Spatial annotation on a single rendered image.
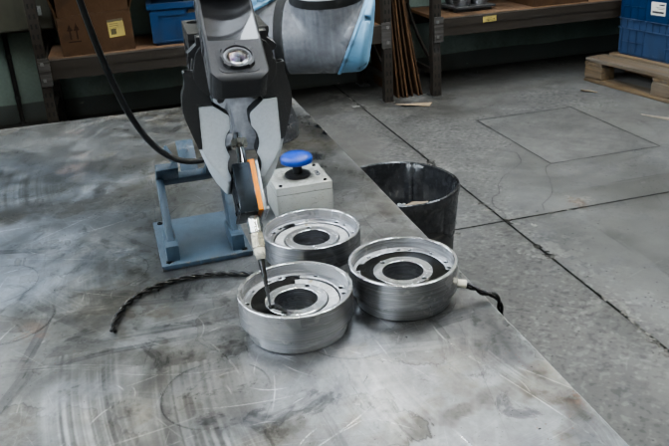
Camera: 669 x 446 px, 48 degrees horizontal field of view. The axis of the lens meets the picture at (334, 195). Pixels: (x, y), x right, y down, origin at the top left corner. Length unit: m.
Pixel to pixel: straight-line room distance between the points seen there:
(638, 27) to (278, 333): 4.36
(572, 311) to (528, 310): 0.13
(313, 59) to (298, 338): 0.60
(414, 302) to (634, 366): 1.47
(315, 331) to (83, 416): 0.20
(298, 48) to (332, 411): 0.68
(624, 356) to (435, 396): 1.56
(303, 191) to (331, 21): 0.32
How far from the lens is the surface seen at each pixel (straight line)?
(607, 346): 2.18
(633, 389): 2.04
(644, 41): 4.86
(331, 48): 1.15
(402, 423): 0.59
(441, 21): 4.46
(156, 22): 4.20
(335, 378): 0.64
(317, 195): 0.92
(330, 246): 0.76
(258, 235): 0.69
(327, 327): 0.66
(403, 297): 0.69
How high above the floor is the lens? 1.17
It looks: 22 degrees down
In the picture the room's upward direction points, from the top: 3 degrees counter-clockwise
